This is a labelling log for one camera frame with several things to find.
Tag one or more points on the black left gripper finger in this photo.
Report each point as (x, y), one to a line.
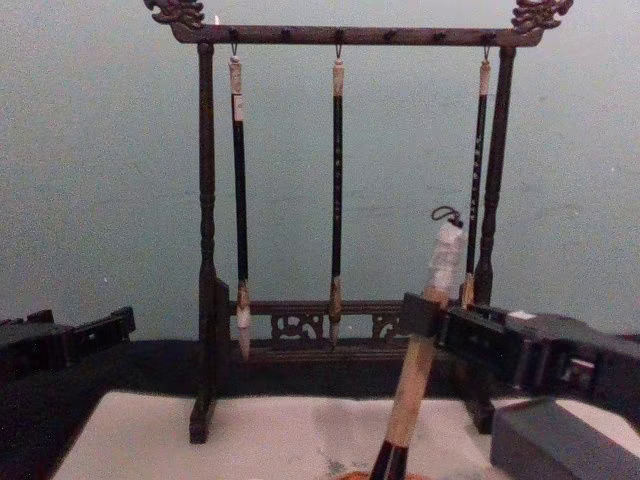
(37, 317)
(100, 330)

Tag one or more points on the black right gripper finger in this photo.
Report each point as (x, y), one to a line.
(422, 317)
(482, 312)

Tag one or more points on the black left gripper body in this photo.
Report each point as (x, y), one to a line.
(30, 350)

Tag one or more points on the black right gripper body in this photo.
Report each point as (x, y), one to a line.
(575, 345)

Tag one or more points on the large beige calligraphy brush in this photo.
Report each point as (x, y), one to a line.
(412, 390)

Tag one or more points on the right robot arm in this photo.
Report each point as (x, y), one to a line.
(555, 440)

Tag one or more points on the black table cloth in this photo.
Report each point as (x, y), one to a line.
(60, 380)

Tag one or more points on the thin black calligraphy brush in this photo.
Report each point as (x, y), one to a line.
(477, 175)

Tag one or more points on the black brush with brown ferrule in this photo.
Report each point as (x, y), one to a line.
(337, 200)

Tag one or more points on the dark carved wooden brush rack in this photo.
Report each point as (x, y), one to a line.
(206, 200)

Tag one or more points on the orange round dish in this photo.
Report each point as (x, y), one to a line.
(350, 475)

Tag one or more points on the white felt mat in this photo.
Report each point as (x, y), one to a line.
(260, 440)

